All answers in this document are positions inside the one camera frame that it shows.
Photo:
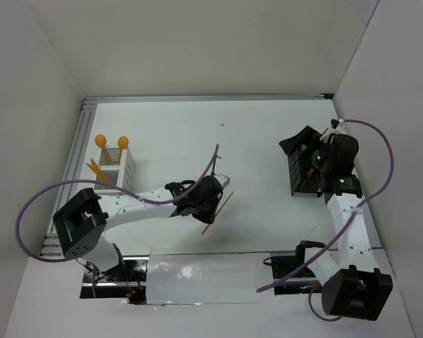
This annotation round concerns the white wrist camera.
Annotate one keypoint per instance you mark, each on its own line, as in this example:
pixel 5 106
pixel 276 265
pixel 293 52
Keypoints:
pixel 223 180
pixel 336 127

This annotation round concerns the black utensil caddy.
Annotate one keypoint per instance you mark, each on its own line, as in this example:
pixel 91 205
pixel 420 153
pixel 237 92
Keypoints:
pixel 298 165

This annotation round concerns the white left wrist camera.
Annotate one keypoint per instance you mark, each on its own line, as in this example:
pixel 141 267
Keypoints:
pixel 223 180

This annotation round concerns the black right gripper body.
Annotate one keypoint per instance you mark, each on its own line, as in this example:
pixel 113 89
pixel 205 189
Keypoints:
pixel 320 157

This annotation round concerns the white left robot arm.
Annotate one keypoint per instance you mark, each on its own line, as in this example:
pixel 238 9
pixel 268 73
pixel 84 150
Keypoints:
pixel 81 223

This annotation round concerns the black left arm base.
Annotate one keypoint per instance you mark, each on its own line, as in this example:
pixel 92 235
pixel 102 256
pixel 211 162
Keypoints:
pixel 127 282

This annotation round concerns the aluminium rail back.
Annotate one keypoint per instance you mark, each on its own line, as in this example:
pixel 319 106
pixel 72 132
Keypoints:
pixel 182 98

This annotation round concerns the white tape sheet front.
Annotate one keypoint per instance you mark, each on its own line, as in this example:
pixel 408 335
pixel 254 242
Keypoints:
pixel 207 279

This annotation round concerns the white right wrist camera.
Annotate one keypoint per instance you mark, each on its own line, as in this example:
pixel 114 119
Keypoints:
pixel 336 127

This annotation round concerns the white utensil caddy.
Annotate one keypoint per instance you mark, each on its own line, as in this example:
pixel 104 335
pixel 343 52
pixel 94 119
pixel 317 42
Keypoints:
pixel 121 168

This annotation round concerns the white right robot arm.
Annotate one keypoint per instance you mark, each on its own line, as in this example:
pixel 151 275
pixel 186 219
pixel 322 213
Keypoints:
pixel 352 284

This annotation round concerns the aluminium rail left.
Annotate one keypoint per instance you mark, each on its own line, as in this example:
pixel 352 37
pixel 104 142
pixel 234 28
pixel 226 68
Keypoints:
pixel 51 248

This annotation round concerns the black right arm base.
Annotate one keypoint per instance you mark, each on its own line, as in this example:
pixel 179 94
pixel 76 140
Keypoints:
pixel 283 265

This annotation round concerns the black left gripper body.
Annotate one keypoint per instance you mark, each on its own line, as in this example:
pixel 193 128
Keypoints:
pixel 205 210

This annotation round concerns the aluminium rail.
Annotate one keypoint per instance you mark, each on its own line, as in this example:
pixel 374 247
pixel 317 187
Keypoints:
pixel 182 98
pixel 51 248

